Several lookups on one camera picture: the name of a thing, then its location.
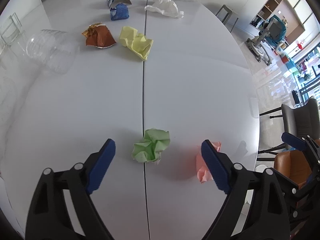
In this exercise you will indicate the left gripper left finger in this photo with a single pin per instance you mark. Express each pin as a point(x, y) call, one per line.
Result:
point(48, 217)

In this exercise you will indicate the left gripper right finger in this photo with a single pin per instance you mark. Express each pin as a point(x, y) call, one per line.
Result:
point(267, 217)

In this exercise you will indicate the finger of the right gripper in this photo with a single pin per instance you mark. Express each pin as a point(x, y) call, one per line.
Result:
point(294, 141)

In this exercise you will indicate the pink paper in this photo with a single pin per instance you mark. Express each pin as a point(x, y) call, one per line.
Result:
point(202, 171)

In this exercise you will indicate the green paper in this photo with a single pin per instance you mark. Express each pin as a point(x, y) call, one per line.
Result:
point(150, 148)

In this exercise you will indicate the brown leather seat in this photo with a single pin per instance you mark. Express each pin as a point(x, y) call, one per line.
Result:
point(294, 166)

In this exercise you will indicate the grey chair with black legs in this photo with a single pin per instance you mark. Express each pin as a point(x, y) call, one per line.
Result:
point(301, 121)

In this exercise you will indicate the grey blue exercise machine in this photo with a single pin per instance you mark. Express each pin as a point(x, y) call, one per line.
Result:
point(272, 33)

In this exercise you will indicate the grey metal stool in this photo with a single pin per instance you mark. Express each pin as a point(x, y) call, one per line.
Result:
point(227, 15)

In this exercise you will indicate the clear crushed plastic bottle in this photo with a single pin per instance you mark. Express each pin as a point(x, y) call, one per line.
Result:
point(53, 50)

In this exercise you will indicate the clear glass cup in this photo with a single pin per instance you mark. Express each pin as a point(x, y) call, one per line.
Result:
point(12, 33)

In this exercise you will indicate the brown foil snack wrapper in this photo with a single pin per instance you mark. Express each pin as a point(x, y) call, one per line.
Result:
point(99, 36)

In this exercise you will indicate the crumpled white tissue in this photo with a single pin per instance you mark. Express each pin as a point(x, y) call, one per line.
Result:
point(166, 8)

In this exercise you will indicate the crumpled yellow paper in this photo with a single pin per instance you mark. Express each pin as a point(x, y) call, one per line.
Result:
point(137, 42)

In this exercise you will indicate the small blue crumpled wrapper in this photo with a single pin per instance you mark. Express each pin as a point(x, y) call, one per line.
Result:
point(119, 12)

